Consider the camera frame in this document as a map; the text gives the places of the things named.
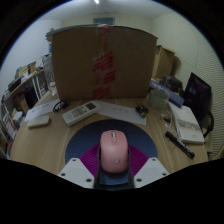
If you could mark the clear plastic jar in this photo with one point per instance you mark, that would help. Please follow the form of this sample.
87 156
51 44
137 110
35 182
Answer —
50 75

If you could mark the grey door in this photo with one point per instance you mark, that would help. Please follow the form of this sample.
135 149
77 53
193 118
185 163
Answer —
104 21

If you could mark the black binder clip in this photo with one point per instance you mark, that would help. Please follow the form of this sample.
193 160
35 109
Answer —
142 111

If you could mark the pink computer mouse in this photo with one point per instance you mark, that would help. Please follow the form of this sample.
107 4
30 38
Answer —
114 151

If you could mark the black marker pen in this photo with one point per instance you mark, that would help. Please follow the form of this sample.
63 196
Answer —
180 144

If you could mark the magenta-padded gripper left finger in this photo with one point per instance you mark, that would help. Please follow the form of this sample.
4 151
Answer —
75 171

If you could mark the small cardboard box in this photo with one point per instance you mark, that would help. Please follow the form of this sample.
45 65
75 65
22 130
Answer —
165 61

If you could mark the ceiling tube light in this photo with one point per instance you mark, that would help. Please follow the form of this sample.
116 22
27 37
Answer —
97 1

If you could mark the large cardboard box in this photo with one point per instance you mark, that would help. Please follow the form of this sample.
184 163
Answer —
76 63

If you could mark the cluttered wooden side desk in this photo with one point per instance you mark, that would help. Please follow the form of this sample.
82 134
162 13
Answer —
23 86

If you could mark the dark blue mouse pad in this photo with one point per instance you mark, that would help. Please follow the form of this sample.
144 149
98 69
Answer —
81 138

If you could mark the blue flat box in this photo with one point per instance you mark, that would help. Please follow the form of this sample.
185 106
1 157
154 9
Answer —
175 96

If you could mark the clear plastic container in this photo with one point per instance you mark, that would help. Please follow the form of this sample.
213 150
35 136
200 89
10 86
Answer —
158 98

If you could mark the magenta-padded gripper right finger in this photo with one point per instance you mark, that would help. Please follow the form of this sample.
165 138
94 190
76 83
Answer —
151 171

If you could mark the black monitor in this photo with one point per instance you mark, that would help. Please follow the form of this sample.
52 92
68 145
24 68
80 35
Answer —
198 93

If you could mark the white open book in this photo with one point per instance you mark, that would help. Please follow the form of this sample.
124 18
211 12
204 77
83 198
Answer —
188 125

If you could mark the white paper sheet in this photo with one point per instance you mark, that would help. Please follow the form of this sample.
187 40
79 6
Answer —
123 112
40 109

